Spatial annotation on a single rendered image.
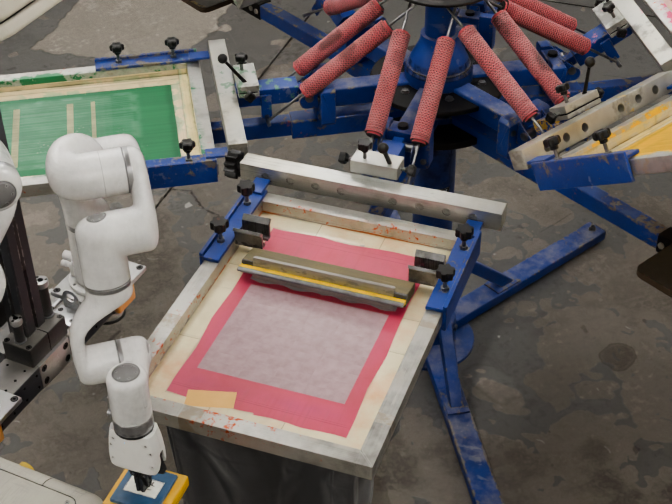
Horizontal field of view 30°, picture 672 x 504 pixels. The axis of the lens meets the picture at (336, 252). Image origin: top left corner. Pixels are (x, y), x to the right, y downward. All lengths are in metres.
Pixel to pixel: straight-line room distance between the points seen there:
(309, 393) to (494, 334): 1.66
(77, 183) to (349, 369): 0.80
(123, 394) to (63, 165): 0.42
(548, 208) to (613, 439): 1.19
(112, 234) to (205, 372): 0.62
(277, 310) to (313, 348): 0.15
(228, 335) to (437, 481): 1.16
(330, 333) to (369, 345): 0.10
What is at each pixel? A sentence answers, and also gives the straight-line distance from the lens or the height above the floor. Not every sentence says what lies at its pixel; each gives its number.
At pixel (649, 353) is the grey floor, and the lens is 4.27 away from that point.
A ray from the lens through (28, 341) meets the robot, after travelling 2.55.
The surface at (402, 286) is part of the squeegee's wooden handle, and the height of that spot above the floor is 0.99.
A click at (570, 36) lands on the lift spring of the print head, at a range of 3.58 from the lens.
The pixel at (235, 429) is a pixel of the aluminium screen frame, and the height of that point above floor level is 0.99.
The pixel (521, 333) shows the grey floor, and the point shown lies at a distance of 4.27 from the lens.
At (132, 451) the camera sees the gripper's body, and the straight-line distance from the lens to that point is 2.40.
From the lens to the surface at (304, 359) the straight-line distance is 2.75.
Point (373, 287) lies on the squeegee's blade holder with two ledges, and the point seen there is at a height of 1.00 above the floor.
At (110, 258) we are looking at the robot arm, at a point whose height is 1.48.
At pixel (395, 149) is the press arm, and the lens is 3.24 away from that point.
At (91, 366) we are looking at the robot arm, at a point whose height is 1.26.
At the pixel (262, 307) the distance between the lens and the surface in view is 2.88.
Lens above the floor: 2.83
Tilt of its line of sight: 38 degrees down
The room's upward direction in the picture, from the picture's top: 1 degrees counter-clockwise
